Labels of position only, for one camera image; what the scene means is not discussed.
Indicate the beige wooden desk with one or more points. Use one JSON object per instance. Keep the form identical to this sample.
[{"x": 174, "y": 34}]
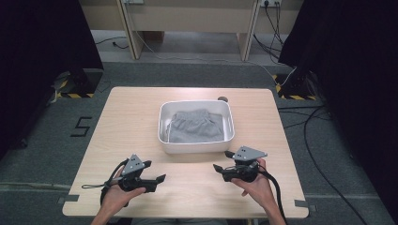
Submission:
[{"x": 187, "y": 22}]

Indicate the white plastic basin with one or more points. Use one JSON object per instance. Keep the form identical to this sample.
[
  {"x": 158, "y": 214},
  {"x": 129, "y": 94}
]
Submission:
[{"x": 195, "y": 147}]

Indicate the white wall socket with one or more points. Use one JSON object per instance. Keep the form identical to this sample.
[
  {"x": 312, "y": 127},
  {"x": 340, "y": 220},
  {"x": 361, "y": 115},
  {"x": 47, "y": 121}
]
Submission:
[{"x": 271, "y": 2}]

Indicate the grey pants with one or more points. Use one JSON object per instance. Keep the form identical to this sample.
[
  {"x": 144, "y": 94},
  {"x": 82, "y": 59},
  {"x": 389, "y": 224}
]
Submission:
[{"x": 197, "y": 128}]

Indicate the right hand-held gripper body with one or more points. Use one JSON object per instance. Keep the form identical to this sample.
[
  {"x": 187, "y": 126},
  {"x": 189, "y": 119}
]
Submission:
[{"x": 247, "y": 154}]

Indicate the person's right hand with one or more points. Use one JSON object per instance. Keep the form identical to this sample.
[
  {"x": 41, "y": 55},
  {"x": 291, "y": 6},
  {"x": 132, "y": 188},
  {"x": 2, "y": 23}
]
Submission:
[{"x": 259, "y": 189}]

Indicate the black curtain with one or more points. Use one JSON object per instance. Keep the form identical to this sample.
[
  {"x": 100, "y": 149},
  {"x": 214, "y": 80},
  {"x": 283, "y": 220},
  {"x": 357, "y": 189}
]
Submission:
[
  {"x": 359, "y": 62},
  {"x": 31, "y": 47}
]

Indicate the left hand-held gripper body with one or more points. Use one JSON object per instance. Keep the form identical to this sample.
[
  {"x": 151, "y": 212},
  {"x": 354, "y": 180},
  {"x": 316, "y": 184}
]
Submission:
[{"x": 133, "y": 167}]

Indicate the stand base with hazard tape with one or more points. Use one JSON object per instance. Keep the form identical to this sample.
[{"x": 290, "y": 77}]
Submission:
[
  {"x": 79, "y": 87},
  {"x": 294, "y": 90}
]

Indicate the dark round table grommet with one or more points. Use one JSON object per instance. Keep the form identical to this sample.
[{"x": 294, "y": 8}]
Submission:
[{"x": 222, "y": 98}]

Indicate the person's left hand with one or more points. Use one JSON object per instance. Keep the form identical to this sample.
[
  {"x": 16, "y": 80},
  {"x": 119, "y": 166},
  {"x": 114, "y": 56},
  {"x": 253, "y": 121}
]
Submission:
[{"x": 115, "y": 198}]

